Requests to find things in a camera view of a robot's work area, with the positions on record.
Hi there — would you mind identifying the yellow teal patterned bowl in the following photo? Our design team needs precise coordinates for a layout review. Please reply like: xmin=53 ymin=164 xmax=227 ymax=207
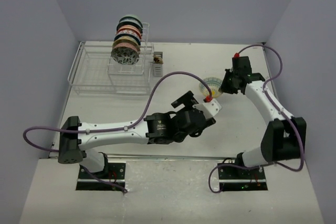
xmin=199 ymin=77 xmax=223 ymax=98

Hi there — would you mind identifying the pink leaf patterned bowl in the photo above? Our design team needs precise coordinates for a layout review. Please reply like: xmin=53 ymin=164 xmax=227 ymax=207
xmin=111 ymin=47 xmax=139 ymax=65

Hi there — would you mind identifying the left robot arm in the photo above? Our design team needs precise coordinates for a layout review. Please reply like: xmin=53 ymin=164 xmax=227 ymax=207
xmin=58 ymin=91 xmax=222 ymax=178

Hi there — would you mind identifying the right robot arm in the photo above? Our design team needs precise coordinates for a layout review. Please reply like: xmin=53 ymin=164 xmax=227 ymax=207
xmin=220 ymin=55 xmax=307 ymax=178

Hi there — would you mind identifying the grey cutlery holder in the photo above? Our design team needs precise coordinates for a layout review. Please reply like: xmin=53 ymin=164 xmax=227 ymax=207
xmin=152 ymin=51 xmax=163 ymax=77

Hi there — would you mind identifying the brown cutlery bundle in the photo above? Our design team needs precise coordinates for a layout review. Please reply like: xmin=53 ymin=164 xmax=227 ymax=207
xmin=153 ymin=55 xmax=163 ymax=65

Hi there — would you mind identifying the black rimmed bowl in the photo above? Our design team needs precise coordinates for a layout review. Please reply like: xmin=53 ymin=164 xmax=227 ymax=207
xmin=117 ymin=18 xmax=143 ymax=34

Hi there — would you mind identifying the yellow star patterned bowl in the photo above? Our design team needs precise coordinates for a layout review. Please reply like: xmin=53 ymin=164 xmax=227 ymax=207
xmin=112 ymin=38 xmax=140 ymax=51

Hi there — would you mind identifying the dark teal white bowl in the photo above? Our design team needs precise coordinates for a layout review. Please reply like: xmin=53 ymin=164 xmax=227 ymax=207
xmin=114 ymin=33 xmax=141 ymax=46

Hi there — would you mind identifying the salmon pink patterned bowl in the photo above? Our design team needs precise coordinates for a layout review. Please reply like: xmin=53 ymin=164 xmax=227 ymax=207
xmin=116 ymin=25 xmax=142 ymax=40

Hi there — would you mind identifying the pale green bowl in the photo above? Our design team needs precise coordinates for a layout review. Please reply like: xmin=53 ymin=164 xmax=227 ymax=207
xmin=120 ymin=14 xmax=141 ymax=22

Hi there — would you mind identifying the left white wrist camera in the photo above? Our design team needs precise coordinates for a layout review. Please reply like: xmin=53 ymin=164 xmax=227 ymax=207
xmin=193 ymin=99 xmax=222 ymax=119

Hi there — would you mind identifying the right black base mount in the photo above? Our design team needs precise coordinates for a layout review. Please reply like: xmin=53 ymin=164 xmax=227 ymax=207
xmin=218 ymin=167 xmax=268 ymax=192

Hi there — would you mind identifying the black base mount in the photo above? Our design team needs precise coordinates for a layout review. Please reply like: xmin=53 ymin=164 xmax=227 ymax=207
xmin=218 ymin=167 xmax=268 ymax=192
xmin=76 ymin=162 xmax=126 ymax=192

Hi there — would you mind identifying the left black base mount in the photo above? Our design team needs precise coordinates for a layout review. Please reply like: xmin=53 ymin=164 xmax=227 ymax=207
xmin=76 ymin=162 xmax=126 ymax=192

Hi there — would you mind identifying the white wire dish rack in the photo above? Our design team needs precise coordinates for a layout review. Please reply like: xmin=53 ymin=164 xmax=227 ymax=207
xmin=68 ymin=23 xmax=154 ymax=95

